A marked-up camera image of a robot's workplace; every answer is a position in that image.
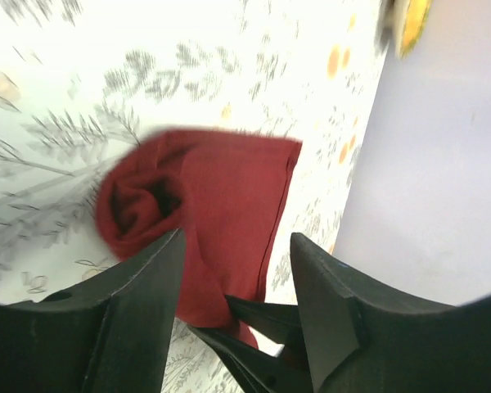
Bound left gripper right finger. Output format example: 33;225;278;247
291;233;491;392

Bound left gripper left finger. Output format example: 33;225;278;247
0;230;187;392

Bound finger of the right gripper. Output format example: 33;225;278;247
190;327;311;393
226;296;305;348

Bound dark red cloth napkin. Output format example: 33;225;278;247
95;129;302;346

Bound floral tablecloth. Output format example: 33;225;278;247
0;1;389;392

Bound yellow bamboo tray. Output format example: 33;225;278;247
385;0;432;59

